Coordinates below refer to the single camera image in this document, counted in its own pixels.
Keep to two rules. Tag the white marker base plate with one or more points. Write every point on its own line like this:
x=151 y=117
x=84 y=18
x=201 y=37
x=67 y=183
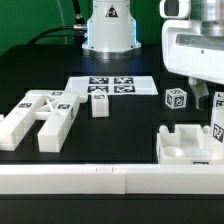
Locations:
x=113 y=85

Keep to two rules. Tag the white tagged block right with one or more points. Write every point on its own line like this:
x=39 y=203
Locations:
x=218 y=99

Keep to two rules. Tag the white front rail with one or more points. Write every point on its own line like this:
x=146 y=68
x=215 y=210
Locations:
x=111 y=179

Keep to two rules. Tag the white chair back frame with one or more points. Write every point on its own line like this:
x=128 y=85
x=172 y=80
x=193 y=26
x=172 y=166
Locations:
x=56 y=108

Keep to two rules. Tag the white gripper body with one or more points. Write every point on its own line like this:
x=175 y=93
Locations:
x=187 y=52

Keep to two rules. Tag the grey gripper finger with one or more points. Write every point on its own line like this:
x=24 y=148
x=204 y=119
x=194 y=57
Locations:
x=200 y=92

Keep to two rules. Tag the white chair seat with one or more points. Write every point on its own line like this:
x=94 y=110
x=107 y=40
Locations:
x=189 y=144

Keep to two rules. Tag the white tagged cube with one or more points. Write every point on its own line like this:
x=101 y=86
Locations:
x=175 y=98

